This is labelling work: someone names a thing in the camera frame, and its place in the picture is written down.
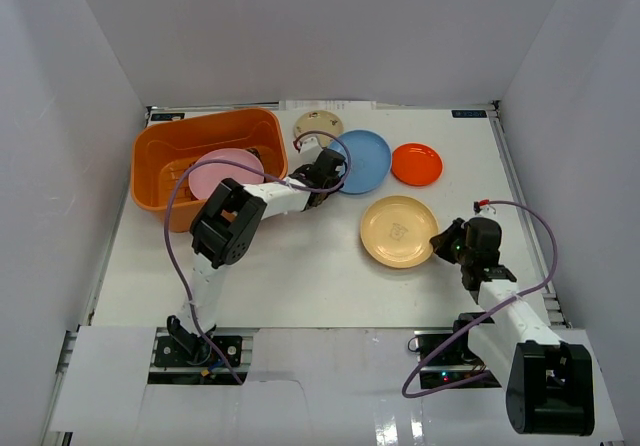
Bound yellow round plate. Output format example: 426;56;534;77
360;195;439;269

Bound blue round plate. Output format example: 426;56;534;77
339;130;392;195

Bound pink round plate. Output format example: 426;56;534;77
188;148;264;200

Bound black floral square plate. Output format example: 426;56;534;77
246;148;264;164

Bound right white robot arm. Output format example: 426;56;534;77
430;217;595;436

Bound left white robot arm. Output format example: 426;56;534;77
164;148;352;365

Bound orange plastic bin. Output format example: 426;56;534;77
130;108;288;221

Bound small beige floral plate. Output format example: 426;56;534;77
293;110;344;137

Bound white paper sheets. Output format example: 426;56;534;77
278;100;403;111

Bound orange round plate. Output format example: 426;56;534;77
391;143;444;187

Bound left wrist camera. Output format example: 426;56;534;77
298;136;323;160

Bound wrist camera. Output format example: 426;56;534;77
473;199;497;217
298;136;323;160

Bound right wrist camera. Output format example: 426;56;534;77
473;199;497;217

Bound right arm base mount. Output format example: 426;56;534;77
407;313;500;390

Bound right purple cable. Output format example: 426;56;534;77
401;199;559;400

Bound purple cable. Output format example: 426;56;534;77
163;130;352;386
401;199;559;400

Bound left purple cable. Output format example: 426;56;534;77
163;130;352;386

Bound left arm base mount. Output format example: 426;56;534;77
147;315;251;386

